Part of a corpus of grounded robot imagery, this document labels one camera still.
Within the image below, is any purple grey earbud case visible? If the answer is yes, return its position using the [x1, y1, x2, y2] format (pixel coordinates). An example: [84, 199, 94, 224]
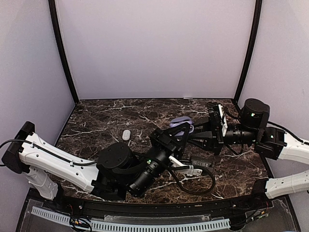
[169, 116, 194, 133]

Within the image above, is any white earbud charging case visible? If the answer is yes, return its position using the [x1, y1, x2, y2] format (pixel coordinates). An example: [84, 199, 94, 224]
[122, 130, 131, 141]

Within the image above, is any black frame post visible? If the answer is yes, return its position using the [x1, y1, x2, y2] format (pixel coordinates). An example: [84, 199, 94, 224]
[48, 0, 79, 105]
[232, 0, 263, 107]

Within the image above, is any right black frame post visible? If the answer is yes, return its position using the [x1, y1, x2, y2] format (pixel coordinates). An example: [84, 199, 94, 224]
[232, 0, 263, 107]

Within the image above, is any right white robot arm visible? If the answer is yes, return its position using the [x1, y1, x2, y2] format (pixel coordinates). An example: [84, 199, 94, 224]
[188, 98, 309, 164]

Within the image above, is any left black frame post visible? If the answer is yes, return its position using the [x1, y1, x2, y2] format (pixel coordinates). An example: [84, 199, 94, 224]
[48, 0, 79, 105]

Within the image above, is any black front rail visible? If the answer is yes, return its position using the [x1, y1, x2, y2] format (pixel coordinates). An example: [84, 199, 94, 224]
[28, 188, 273, 219]

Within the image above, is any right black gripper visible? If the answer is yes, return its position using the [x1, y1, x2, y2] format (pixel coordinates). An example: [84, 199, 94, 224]
[189, 116, 258, 156]

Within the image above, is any white slotted cable duct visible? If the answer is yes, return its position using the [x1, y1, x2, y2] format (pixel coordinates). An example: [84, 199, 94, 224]
[31, 206, 230, 232]

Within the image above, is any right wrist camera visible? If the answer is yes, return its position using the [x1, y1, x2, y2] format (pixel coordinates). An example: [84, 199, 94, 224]
[207, 102, 228, 137]

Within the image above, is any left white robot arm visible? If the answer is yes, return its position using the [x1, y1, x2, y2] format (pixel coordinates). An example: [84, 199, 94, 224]
[1, 122, 195, 211]

